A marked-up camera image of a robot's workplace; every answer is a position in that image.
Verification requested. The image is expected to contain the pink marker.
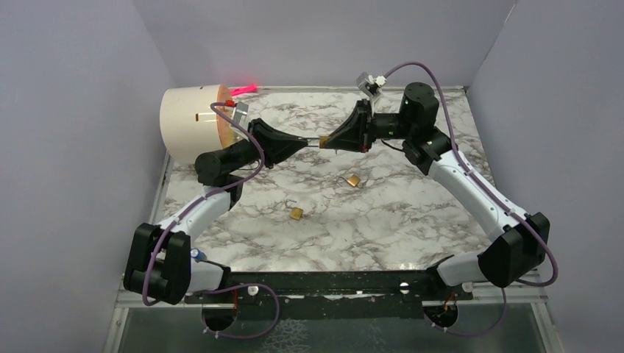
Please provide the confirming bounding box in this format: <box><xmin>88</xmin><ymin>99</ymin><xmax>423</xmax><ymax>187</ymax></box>
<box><xmin>230</xmin><ymin>84</ymin><xmax>258</xmax><ymax>96</ymax></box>

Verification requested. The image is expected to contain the cream cylindrical container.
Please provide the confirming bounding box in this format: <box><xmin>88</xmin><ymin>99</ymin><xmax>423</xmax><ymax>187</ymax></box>
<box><xmin>160</xmin><ymin>85</ymin><xmax>241</xmax><ymax>165</ymax></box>

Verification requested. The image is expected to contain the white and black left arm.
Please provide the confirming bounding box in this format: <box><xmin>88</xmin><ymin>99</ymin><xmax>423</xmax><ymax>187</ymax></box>
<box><xmin>123</xmin><ymin>118</ymin><xmax>309</xmax><ymax>306</ymax></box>

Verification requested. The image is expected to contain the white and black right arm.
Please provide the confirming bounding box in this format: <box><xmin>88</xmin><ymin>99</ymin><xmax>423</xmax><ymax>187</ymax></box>
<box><xmin>320</xmin><ymin>82</ymin><xmax>550</xmax><ymax>299</ymax></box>

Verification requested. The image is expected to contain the brass padlock long shackle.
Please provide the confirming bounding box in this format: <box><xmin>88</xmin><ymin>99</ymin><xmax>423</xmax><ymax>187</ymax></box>
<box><xmin>307</xmin><ymin>137</ymin><xmax>327</xmax><ymax>149</ymax></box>

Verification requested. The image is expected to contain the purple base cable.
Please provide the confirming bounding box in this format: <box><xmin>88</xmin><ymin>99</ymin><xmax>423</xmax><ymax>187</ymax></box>
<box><xmin>201</xmin><ymin>284</ymin><xmax>282</xmax><ymax>341</ymax></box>
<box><xmin>422</xmin><ymin>287</ymin><xmax>508</xmax><ymax>338</ymax></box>

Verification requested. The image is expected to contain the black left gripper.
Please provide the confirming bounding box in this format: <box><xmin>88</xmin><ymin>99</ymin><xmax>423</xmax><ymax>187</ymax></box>
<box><xmin>224</xmin><ymin>118</ymin><xmax>308</xmax><ymax>171</ymax></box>

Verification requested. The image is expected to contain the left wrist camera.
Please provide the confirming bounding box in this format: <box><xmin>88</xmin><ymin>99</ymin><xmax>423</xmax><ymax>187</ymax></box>
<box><xmin>231</xmin><ymin>102</ymin><xmax>250</xmax><ymax>129</ymax></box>

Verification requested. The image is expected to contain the brass padlock with key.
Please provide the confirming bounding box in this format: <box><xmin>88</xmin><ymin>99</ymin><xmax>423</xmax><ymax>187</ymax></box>
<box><xmin>338</xmin><ymin>174</ymin><xmax>364</xmax><ymax>188</ymax></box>

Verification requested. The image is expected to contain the small brass padlock centre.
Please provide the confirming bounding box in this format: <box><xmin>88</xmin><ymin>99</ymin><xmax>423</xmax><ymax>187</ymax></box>
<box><xmin>284</xmin><ymin>199</ymin><xmax>304</xmax><ymax>221</ymax></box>

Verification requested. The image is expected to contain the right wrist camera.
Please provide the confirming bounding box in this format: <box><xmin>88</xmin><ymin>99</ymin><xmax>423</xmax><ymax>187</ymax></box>
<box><xmin>356</xmin><ymin>72</ymin><xmax>387</xmax><ymax>99</ymax></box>

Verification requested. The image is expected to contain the aluminium frame rail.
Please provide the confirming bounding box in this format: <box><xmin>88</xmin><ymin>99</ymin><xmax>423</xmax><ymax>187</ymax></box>
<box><xmin>506</xmin><ymin>281</ymin><xmax>548</xmax><ymax>304</ymax></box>

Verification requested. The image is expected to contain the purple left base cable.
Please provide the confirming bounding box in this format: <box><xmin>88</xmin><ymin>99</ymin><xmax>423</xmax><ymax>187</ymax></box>
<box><xmin>201</xmin><ymin>284</ymin><xmax>282</xmax><ymax>341</ymax></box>

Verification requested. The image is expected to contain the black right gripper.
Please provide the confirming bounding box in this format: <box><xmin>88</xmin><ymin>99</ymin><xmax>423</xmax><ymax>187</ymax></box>
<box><xmin>324</xmin><ymin>100</ymin><xmax>414</xmax><ymax>154</ymax></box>

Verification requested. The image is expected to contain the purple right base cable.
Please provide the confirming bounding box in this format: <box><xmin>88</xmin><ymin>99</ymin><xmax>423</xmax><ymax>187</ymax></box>
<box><xmin>422</xmin><ymin>287</ymin><xmax>508</xmax><ymax>338</ymax></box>

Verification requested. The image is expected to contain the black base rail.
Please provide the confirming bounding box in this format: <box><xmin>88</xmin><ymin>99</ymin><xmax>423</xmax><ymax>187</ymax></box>
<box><xmin>183</xmin><ymin>270</ymin><xmax>473</xmax><ymax>321</ymax></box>

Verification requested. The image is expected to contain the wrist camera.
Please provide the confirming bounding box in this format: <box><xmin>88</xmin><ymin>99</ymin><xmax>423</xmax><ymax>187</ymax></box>
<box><xmin>231</xmin><ymin>102</ymin><xmax>250</xmax><ymax>129</ymax></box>
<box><xmin>356</xmin><ymin>72</ymin><xmax>387</xmax><ymax>99</ymax></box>

